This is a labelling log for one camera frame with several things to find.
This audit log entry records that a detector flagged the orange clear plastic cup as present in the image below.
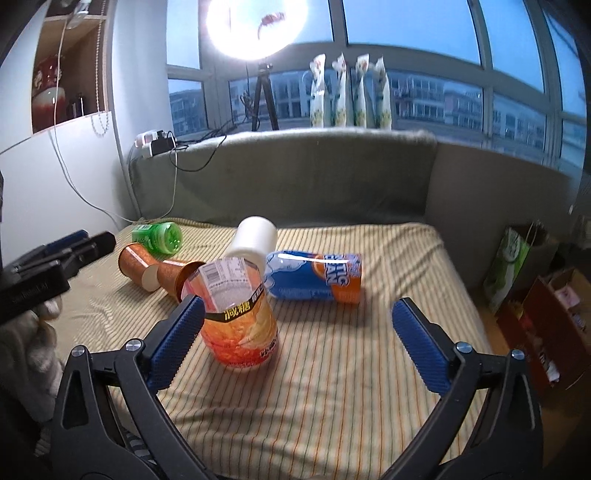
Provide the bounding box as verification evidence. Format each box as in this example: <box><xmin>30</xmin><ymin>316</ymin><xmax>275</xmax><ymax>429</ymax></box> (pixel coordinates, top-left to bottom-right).
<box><xmin>181</xmin><ymin>257</ymin><xmax>279</xmax><ymax>369</ymax></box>

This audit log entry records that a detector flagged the orange paper cup white base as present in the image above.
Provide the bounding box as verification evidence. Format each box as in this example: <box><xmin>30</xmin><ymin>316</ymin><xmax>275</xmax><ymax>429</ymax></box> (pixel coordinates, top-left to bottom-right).
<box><xmin>118</xmin><ymin>243</ymin><xmax>160</xmax><ymax>292</ymax></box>

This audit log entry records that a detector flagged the green plastic cup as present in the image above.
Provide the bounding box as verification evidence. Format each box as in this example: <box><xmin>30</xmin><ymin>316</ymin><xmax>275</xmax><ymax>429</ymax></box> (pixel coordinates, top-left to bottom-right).
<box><xmin>131</xmin><ymin>222</ymin><xmax>182</xmax><ymax>256</ymax></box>

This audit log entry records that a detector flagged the orange floral paper cup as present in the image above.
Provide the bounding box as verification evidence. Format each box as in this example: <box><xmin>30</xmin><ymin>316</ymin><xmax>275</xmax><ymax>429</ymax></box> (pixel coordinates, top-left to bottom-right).
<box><xmin>157</xmin><ymin>259</ymin><xmax>204</xmax><ymax>303</ymax></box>

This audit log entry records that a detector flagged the white plastic cup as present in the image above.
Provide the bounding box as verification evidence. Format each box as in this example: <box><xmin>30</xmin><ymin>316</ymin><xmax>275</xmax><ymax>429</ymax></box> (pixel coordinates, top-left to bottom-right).
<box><xmin>223</xmin><ymin>216</ymin><xmax>277</xmax><ymax>275</ymax></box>

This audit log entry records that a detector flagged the blue orange Arctic Ocean cup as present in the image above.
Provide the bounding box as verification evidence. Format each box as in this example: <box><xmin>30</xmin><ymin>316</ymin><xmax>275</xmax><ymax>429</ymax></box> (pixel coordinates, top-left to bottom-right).
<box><xmin>264</xmin><ymin>250</ymin><xmax>363</xmax><ymax>305</ymax></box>

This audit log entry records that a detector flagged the red cardboard box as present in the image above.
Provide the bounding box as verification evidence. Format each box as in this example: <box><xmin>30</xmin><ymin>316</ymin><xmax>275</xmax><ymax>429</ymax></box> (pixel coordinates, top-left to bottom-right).
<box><xmin>497</xmin><ymin>268</ymin><xmax>590</xmax><ymax>398</ymax></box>

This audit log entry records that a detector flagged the white power strip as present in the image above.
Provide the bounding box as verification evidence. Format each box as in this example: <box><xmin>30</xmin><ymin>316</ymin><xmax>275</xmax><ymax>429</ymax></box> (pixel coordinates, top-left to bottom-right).
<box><xmin>134</xmin><ymin>130</ymin><xmax>158</xmax><ymax>159</ymax></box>

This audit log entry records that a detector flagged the black power adapter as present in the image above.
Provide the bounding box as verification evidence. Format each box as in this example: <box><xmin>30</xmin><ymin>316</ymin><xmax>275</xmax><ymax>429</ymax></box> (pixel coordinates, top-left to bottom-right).
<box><xmin>150</xmin><ymin>130</ymin><xmax>176</xmax><ymax>157</ymax></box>

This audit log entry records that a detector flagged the red white vase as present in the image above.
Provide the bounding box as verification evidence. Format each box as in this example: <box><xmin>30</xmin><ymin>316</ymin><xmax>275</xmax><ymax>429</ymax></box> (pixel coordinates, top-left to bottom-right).
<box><xmin>31</xmin><ymin>55</ymin><xmax>66</xmax><ymax>132</ymax></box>

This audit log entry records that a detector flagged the wooden shelf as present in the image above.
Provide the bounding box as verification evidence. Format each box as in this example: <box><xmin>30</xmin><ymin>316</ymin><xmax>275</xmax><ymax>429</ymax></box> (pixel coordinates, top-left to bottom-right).
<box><xmin>33</xmin><ymin>1</ymin><xmax>109</xmax><ymax>135</ymax></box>

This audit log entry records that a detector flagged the yellow striped cloth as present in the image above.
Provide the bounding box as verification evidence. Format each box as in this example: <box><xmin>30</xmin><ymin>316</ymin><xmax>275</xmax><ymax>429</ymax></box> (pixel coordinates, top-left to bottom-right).
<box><xmin>34</xmin><ymin>217</ymin><xmax>493</xmax><ymax>480</ymax></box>

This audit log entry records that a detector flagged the green white paper bag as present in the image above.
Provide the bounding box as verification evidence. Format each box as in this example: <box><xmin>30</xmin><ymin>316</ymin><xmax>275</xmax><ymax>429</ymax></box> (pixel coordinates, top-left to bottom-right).
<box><xmin>483</xmin><ymin>221</ymin><xmax>556</xmax><ymax>313</ymax></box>

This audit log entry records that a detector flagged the black tripod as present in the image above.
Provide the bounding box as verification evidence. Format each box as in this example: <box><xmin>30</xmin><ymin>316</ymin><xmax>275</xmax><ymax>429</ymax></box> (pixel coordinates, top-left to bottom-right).
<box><xmin>250</xmin><ymin>62</ymin><xmax>282</xmax><ymax>133</ymax></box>

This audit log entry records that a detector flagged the grey sofa backrest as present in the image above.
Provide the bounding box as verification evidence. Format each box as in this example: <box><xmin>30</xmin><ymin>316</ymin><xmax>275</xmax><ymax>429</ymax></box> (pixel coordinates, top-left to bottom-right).
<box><xmin>128</xmin><ymin>128</ymin><xmax>438</xmax><ymax>228</ymax></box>

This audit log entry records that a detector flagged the white refill pouch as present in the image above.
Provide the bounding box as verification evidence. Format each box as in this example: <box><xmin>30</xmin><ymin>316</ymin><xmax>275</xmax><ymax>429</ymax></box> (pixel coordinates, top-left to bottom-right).
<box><xmin>353</xmin><ymin>54</ymin><xmax>370</xmax><ymax>128</ymax></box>
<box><xmin>310</xmin><ymin>54</ymin><xmax>328</xmax><ymax>128</ymax></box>
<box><xmin>332</xmin><ymin>54</ymin><xmax>348</xmax><ymax>127</ymax></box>
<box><xmin>373</xmin><ymin>57</ymin><xmax>393</xmax><ymax>130</ymax></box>

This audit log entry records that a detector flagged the white cable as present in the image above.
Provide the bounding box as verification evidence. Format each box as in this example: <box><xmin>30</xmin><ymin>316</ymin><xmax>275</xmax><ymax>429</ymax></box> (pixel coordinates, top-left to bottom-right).
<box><xmin>45</xmin><ymin>0</ymin><xmax>181</xmax><ymax>225</ymax></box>

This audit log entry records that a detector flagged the white bead chain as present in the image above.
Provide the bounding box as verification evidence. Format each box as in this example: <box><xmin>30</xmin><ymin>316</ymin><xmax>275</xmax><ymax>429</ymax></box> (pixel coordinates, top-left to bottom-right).
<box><xmin>89</xmin><ymin>0</ymin><xmax>113</xmax><ymax>137</ymax></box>

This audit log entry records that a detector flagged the black cable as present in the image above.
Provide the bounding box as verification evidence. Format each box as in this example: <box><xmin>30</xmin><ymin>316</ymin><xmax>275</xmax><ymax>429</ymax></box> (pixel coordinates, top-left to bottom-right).
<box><xmin>168</xmin><ymin>89</ymin><xmax>257</xmax><ymax>174</ymax></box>

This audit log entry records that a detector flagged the bright ring light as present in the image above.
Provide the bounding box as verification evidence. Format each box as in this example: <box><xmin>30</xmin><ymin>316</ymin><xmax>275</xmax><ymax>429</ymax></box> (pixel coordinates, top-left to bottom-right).
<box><xmin>205</xmin><ymin>0</ymin><xmax>308</xmax><ymax>62</ymax></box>

